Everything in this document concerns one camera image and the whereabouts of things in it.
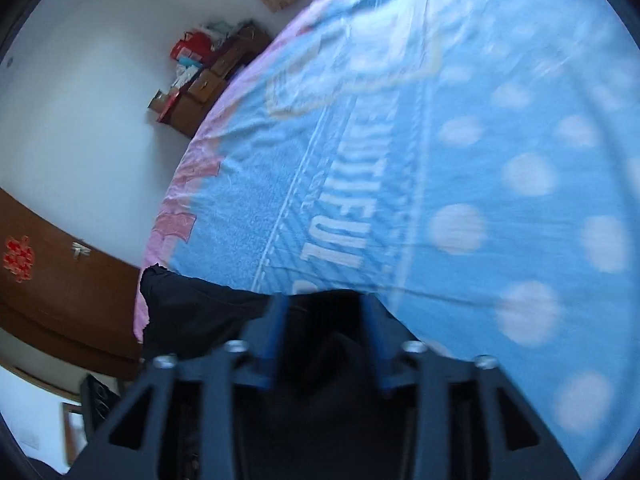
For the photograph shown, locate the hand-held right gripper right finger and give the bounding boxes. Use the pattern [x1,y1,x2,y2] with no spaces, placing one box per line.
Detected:
[360,294,583,480]

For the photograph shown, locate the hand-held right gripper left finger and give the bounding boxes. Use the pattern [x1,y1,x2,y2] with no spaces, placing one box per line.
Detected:
[67,294,291,480]

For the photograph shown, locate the black pants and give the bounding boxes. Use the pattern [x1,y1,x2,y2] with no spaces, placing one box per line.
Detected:
[139,265,421,480]

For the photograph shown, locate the black box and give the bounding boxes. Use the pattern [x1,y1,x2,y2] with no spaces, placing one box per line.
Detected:
[80,374,123,441]

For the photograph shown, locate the pink and blue printed bed sheet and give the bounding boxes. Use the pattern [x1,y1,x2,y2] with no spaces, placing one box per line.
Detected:
[134,0,640,480]

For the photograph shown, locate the brown wooden door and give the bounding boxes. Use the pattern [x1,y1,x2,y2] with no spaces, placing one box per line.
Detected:
[0,187,143,366]

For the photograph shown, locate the framed picture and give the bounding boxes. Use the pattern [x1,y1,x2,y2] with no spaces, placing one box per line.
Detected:
[61,402,88,471]

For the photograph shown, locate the wooden desk with drawers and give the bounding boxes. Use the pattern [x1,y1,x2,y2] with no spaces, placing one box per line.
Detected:
[157,22,273,138]

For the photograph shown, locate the open cardboard box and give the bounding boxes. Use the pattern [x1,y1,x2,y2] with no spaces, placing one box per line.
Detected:
[147,89,173,113]

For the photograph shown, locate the red knot decoration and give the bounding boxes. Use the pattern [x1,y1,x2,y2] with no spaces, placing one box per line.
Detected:
[2,236,36,283]

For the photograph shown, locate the stack of colourful packets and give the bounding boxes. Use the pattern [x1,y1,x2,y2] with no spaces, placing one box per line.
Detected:
[175,57,201,91]

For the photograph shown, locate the red bag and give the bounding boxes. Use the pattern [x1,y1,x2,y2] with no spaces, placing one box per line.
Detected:
[171,31,213,61]

